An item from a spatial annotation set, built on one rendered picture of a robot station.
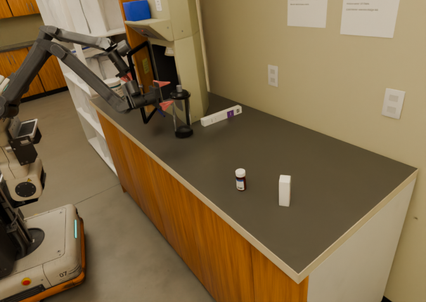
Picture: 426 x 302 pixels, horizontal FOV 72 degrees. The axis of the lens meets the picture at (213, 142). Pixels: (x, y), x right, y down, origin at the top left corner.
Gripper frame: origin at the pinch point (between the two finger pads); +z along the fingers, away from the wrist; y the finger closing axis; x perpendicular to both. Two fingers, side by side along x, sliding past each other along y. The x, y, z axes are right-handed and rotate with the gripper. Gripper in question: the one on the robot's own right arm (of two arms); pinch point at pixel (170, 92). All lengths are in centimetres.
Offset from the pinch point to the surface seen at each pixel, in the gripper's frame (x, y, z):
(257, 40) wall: -4, 15, 55
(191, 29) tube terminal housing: 9.7, 25.2, 22.2
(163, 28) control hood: 9.4, 28.3, 6.9
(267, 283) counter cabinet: -80, -48, -13
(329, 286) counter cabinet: -95, -46, 1
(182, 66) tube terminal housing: 9.5, 8.2, 13.9
